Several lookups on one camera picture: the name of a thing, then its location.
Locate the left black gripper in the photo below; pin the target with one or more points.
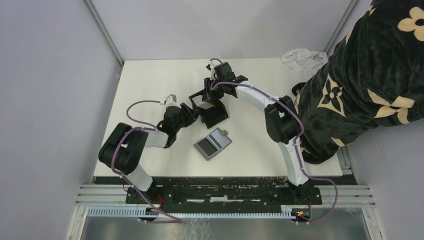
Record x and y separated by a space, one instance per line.
191 114

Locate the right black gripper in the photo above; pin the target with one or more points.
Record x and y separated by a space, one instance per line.
208 94

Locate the stack of credit cards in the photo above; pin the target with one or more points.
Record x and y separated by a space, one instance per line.
205 105

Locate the black plastic card box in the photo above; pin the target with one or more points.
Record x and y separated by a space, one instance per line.
211 116

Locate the black credit card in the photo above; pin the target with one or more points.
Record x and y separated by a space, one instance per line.
206 147

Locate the grey leather card holder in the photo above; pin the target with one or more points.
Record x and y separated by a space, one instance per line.
216 130

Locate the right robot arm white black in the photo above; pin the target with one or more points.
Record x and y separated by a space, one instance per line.
282 123

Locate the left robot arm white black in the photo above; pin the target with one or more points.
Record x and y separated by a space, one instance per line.
123 149

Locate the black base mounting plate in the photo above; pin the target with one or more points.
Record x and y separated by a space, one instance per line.
236 195

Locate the white crumpled cloth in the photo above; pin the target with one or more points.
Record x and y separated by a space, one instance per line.
305 62

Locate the black floral plush blanket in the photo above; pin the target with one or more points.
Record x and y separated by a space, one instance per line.
375 77

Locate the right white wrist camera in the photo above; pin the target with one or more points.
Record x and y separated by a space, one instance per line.
211 68

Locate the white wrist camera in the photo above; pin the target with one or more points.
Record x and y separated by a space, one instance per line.
211 68
170 101

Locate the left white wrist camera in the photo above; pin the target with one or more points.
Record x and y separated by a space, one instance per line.
170 101

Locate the grey slotted cable duct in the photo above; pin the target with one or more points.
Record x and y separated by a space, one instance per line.
144 212

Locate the aluminium frame rail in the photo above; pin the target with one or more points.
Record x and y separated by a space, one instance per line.
113 192

